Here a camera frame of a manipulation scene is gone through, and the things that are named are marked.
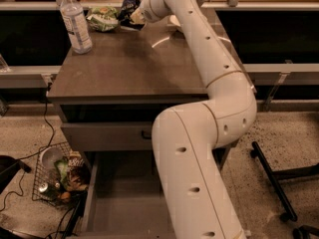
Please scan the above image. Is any silver can in basket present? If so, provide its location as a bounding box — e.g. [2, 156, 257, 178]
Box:
[38, 182, 50, 194]

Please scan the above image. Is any middle drawer with handle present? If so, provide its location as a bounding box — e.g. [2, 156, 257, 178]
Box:
[61, 121, 152, 151]

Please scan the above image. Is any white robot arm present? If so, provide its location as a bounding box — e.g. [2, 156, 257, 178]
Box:
[140, 0, 257, 239]

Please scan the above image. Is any black wire basket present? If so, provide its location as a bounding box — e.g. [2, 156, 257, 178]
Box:
[32, 142, 87, 206]

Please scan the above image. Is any clear plastic water bottle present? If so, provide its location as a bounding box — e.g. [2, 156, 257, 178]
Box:
[60, 0, 93, 54]

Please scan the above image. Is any green jalapeno chip bag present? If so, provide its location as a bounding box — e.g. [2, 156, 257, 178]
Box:
[86, 6, 119, 32]

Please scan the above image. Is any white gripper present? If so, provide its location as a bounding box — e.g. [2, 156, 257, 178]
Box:
[130, 0, 171, 25]

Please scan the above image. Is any black cable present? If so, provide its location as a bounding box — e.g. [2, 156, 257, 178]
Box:
[0, 83, 56, 213]

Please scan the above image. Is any blue chip bag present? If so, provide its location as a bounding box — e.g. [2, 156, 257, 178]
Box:
[118, 0, 144, 31]

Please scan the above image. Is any open bottom drawer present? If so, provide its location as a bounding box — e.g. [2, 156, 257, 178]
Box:
[80, 147, 240, 239]

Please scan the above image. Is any grey drawer cabinet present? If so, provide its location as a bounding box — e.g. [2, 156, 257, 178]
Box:
[46, 7, 257, 239]

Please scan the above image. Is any white paper bowl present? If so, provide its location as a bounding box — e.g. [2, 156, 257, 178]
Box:
[169, 15, 182, 32]

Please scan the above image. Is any black chair base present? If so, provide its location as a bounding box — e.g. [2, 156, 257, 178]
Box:
[249, 140, 319, 239]

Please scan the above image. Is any snack bag in basket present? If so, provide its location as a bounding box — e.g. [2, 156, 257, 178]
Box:
[54, 150, 91, 191]

